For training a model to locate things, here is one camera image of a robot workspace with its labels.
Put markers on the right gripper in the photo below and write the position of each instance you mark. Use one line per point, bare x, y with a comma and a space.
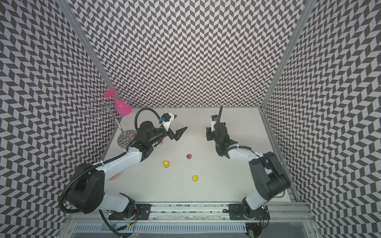
208, 133

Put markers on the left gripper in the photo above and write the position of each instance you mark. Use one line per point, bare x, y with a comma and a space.
178, 133

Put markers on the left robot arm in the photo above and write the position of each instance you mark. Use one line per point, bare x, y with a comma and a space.
86, 190

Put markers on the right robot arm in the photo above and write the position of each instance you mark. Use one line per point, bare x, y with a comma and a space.
270, 178

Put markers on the pink plastic wine glass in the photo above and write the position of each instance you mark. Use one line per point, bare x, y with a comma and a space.
121, 106

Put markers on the orange patterned plate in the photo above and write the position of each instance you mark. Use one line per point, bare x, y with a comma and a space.
114, 177

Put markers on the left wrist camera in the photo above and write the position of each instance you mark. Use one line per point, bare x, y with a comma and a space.
165, 120

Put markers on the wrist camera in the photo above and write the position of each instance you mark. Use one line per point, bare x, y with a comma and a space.
214, 119
165, 120

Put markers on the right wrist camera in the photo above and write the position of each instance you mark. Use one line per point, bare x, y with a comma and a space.
214, 119

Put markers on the chrome wire glass rack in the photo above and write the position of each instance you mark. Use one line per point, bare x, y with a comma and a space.
103, 109

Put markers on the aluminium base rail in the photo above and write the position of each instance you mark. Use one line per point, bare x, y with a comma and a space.
219, 212

